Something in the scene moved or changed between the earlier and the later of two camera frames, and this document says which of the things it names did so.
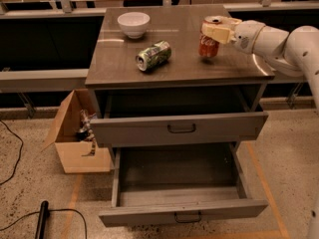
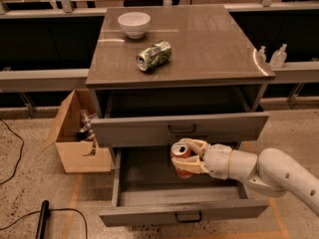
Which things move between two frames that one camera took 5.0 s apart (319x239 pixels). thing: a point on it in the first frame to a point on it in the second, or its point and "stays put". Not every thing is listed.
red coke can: x=207 y=46 to x=180 y=150
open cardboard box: x=71 y=149 stays put
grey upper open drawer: x=177 y=129 stays put
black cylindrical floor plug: x=44 y=214 stays put
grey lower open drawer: x=172 y=182 stays put
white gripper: x=247 y=36 to x=217 y=160
